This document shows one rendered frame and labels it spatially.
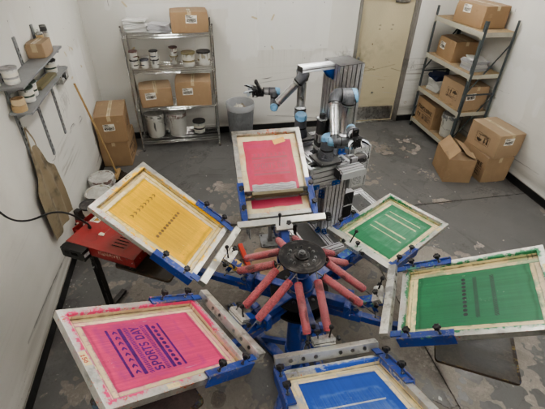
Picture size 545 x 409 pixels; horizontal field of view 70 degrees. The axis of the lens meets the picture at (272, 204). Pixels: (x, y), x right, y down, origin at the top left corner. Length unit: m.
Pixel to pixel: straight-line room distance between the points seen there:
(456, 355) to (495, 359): 0.22
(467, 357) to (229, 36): 5.26
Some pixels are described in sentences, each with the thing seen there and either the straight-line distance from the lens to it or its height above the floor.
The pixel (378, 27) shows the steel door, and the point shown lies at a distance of 7.07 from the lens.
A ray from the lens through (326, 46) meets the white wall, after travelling 6.75.
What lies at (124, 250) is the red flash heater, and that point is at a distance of 2.92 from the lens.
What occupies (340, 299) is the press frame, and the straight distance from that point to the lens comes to 2.61.
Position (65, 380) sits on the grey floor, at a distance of 3.77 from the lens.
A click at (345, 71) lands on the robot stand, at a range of 3.48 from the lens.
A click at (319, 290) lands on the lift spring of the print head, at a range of 2.36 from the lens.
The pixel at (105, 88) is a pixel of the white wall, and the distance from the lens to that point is 6.69.
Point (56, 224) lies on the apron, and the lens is 4.09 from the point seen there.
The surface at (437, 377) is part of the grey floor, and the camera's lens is 3.72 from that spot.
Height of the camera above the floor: 2.99
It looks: 36 degrees down
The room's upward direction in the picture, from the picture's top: 1 degrees clockwise
